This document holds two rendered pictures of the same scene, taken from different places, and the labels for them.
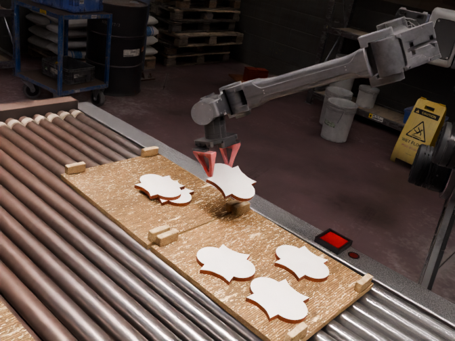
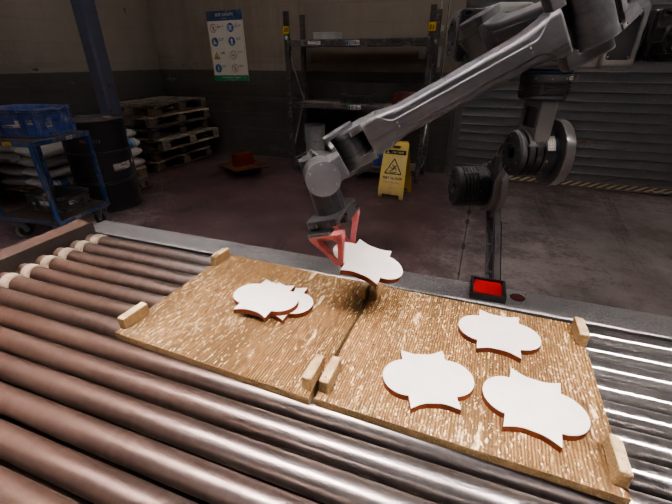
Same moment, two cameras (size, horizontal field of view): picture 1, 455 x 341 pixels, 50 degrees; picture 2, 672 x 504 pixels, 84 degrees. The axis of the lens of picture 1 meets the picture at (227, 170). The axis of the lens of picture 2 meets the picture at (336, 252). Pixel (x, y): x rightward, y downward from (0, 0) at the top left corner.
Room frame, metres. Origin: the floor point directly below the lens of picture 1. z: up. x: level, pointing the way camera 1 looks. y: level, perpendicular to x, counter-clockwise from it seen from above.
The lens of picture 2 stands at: (0.57, 0.24, 1.40)
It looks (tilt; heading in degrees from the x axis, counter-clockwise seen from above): 27 degrees down; 342
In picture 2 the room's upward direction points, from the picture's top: straight up
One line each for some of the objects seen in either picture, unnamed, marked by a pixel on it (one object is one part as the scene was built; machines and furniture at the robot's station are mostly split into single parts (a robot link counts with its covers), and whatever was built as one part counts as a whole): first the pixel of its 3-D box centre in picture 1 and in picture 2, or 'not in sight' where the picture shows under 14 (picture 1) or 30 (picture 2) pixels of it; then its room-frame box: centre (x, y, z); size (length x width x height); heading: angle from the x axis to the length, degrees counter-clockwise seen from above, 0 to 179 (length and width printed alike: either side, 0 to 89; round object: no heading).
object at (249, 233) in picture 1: (262, 267); (462, 360); (0.97, -0.12, 0.93); 0.41 x 0.35 x 0.02; 51
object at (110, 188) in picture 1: (153, 193); (257, 309); (1.23, 0.20, 0.93); 0.41 x 0.35 x 0.02; 50
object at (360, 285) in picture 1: (363, 283); (580, 331); (0.95, -0.36, 0.95); 0.06 x 0.02 x 0.03; 141
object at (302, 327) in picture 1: (296, 334); (617, 459); (0.74, -0.19, 0.95); 0.06 x 0.02 x 0.03; 141
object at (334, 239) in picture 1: (333, 241); (487, 289); (1.15, -0.32, 0.92); 0.06 x 0.06 x 0.01; 52
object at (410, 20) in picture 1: (405, 33); (478, 35); (1.49, -0.44, 1.45); 0.09 x 0.08 x 0.12; 71
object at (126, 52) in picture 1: (115, 45); (102, 163); (4.98, 1.35, 0.44); 0.59 x 0.59 x 0.88
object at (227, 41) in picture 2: not in sight; (227, 47); (6.94, -0.17, 1.55); 0.61 x 0.02 x 0.91; 51
